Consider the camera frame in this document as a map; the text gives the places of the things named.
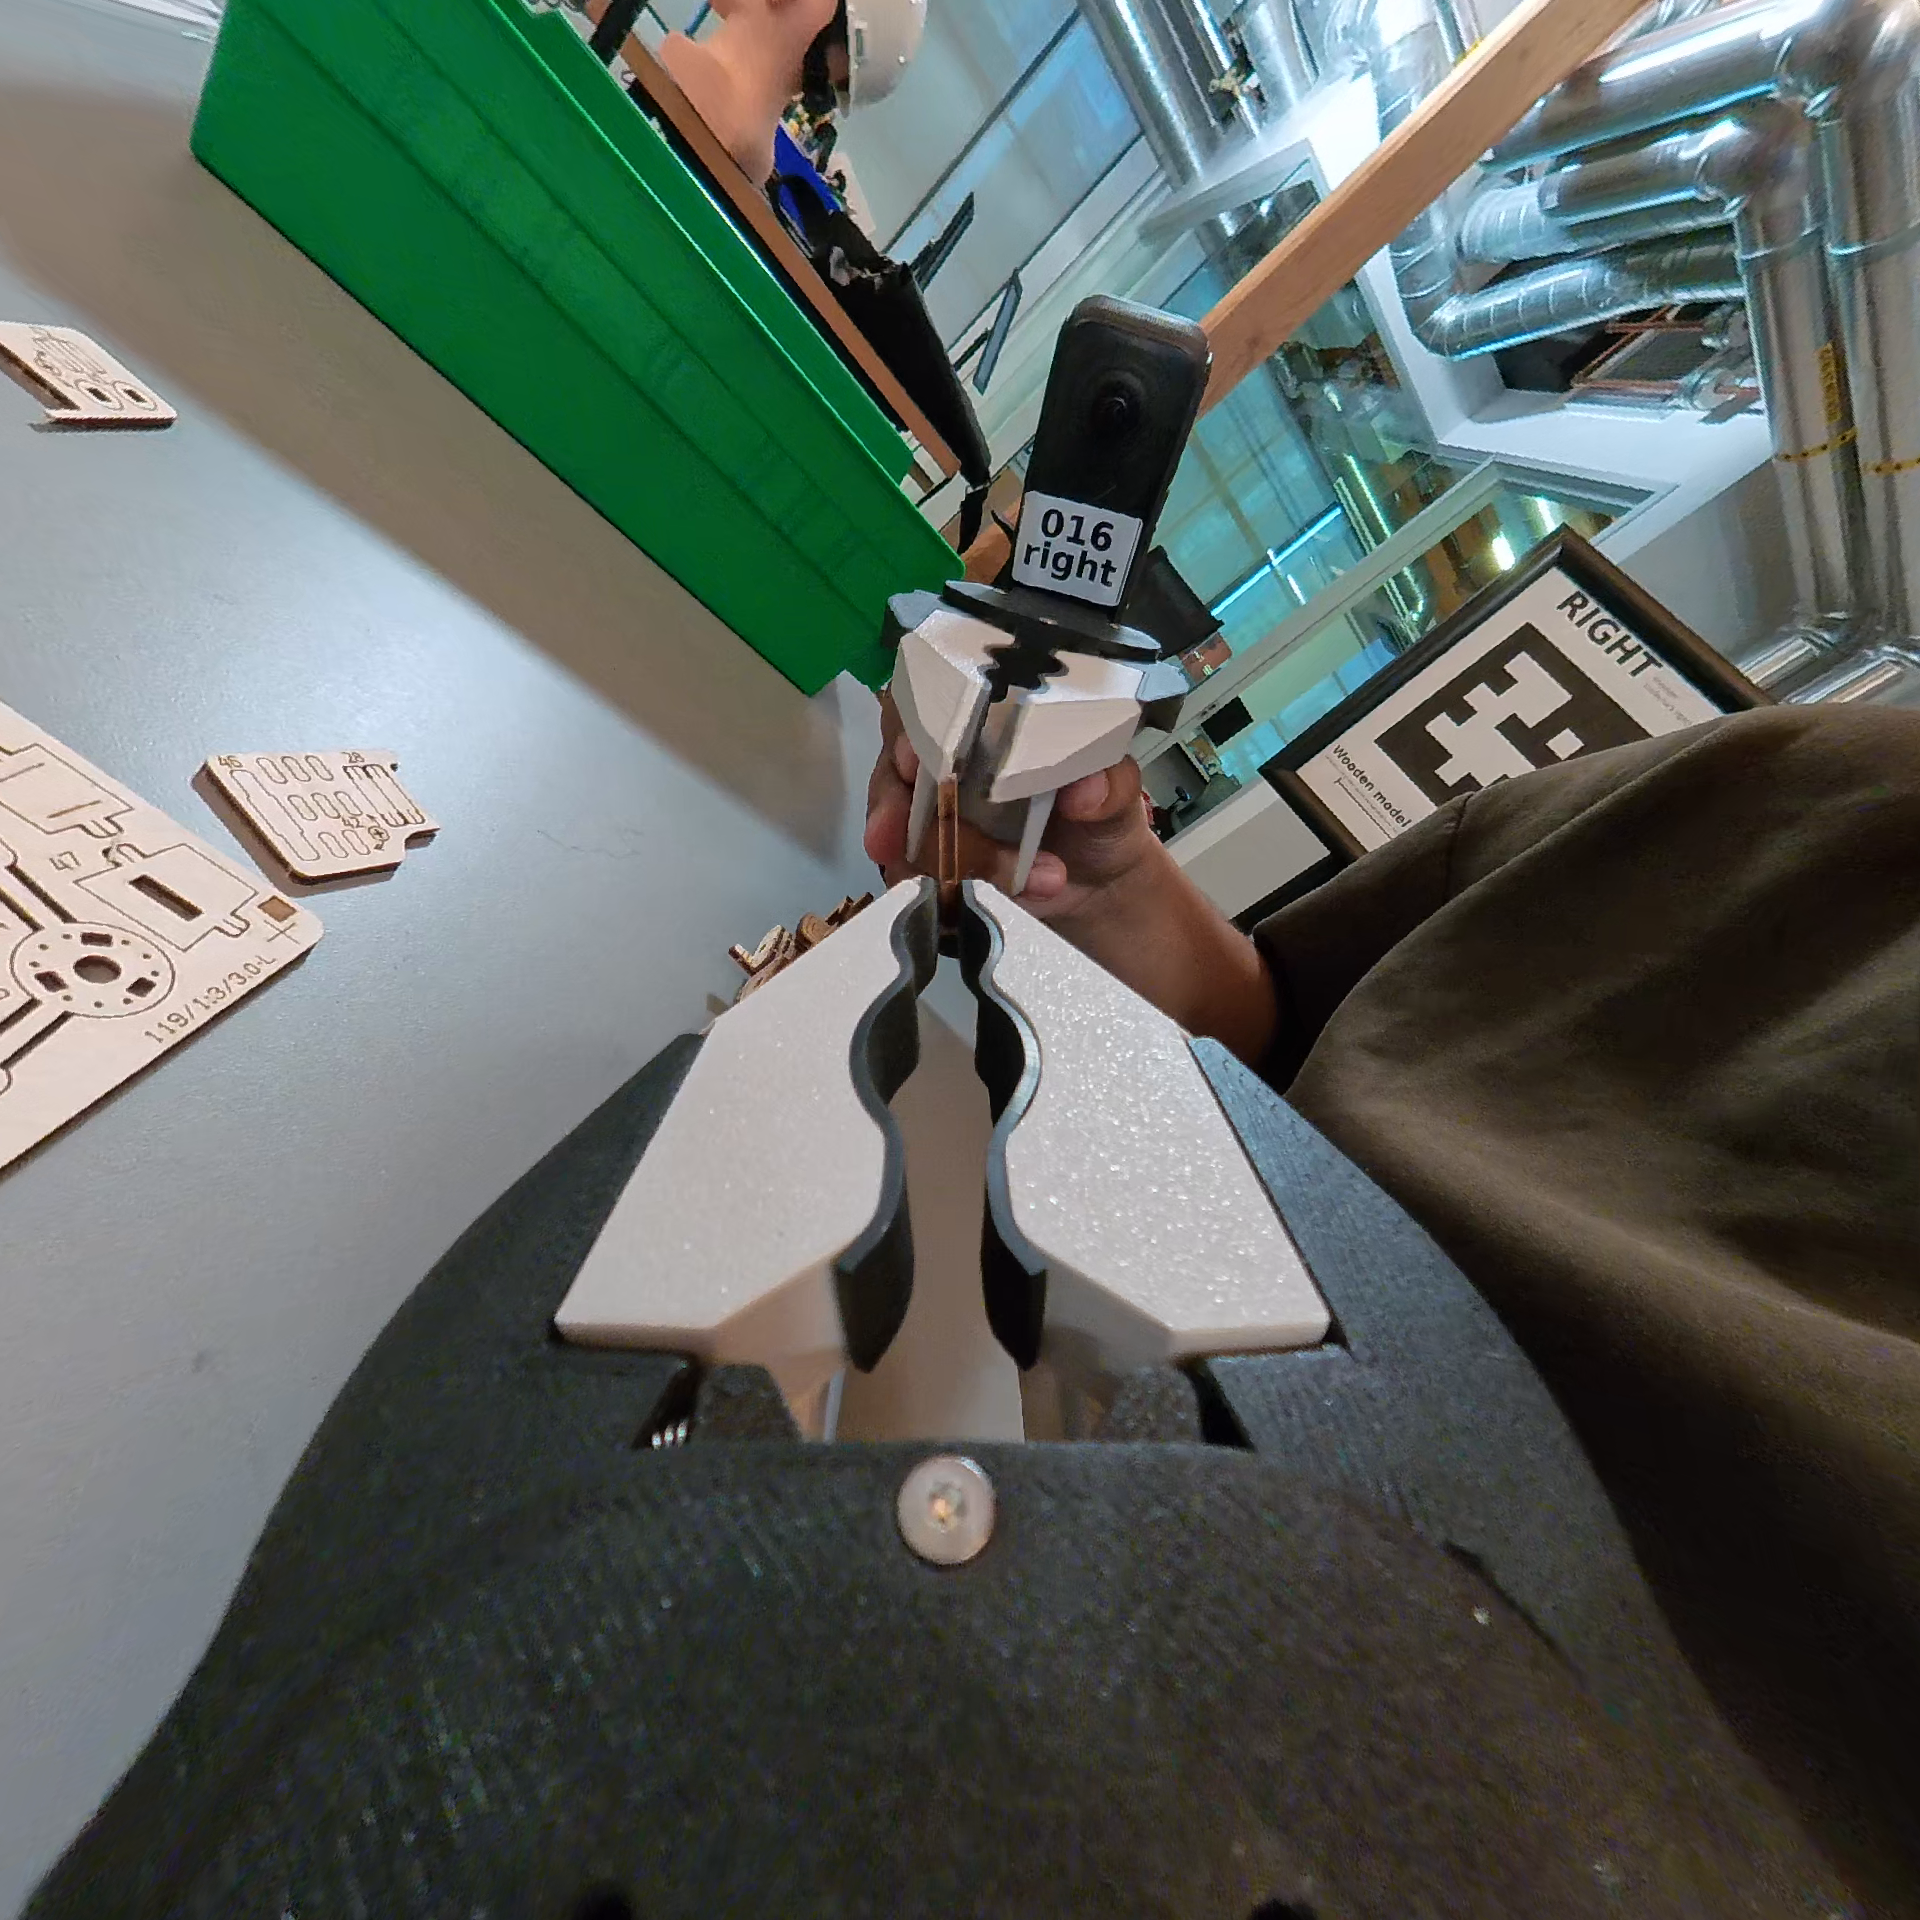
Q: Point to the black bag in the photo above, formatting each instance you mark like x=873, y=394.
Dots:
x=900, y=330

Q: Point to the small slotted wooden piece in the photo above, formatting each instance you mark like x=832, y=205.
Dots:
x=315, y=809

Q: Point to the framed patterned poster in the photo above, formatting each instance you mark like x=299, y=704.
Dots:
x=1500, y=721

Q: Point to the grey desk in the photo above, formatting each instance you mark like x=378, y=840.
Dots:
x=451, y=599

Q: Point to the wooden background table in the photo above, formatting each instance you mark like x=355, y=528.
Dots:
x=704, y=141

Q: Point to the mannequin head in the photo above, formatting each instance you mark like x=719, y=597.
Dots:
x=735, y=75

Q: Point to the partly built wooden model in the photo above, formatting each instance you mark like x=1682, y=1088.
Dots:
x=780, y=945

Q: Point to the wooden puzzle sheet rectangular window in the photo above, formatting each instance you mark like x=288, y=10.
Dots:
x=89, y=931

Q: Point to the small angled wooden link piece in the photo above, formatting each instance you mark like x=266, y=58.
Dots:
x=952, y=856

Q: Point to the silver ventilation duct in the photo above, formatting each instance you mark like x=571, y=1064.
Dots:
x=1184, y=90

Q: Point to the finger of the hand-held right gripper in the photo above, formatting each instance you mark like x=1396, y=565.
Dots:
x=1073, y=721
x=938, y=682

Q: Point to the silver pipes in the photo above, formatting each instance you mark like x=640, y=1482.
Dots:
x=1800, y=224

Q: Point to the green plastic bin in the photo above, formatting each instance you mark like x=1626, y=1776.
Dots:
x=570, y=299

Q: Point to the small notched wooden piece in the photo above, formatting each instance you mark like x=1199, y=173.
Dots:
x=89, y=383

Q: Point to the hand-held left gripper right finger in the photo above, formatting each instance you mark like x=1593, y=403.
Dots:
x=1171, y=1184

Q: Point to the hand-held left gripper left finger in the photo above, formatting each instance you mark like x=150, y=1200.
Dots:
x=721, y=1184

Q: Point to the wooden rail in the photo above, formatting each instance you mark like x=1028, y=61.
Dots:
x=1424, y=136

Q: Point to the person's right hand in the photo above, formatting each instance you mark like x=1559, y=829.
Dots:
x=1142, y=915

